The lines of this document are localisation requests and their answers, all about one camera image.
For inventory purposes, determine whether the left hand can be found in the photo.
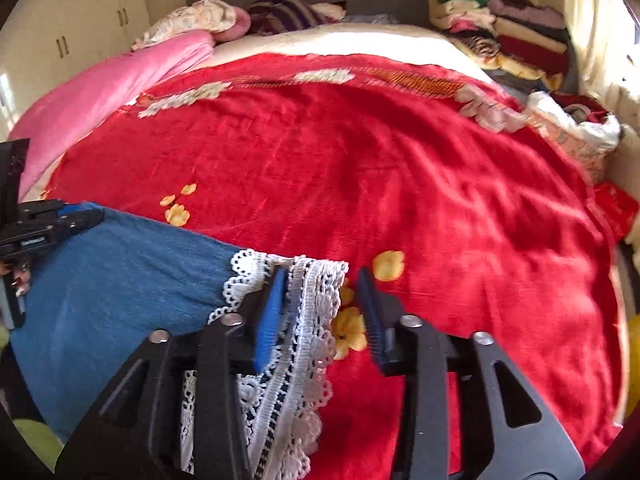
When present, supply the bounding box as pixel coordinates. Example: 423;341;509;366
0;257;32;297

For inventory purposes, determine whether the red floral blanket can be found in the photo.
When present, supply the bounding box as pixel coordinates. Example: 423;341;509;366
47;54;625;466

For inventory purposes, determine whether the cream curtain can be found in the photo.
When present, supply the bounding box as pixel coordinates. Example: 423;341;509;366
564;0;639;129

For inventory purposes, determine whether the green left sleeve forearm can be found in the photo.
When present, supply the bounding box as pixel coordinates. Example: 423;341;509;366
1;325;63;472

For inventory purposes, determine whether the cream bed sheet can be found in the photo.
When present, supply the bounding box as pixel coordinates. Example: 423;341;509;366
20;24;492;200

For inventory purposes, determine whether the floral pillow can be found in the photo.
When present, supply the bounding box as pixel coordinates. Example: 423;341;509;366
131;0;250;51

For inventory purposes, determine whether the purple striped pillow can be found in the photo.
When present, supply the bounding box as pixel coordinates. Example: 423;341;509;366
248;0;346;36

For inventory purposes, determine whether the pink quilt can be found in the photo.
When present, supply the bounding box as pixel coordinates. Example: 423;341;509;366
9;30;214;197

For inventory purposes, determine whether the blue denim pants lace trim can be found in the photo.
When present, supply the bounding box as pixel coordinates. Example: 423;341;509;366
10;209;348;479

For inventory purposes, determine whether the stack of folded clothes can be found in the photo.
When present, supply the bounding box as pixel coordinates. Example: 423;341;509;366
428;0;578;94

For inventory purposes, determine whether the basket of clothes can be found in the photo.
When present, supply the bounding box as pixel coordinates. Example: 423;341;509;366
526;91;622;183

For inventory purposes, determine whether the white wardrobe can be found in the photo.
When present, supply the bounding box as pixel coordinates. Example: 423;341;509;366
1;0;149;139

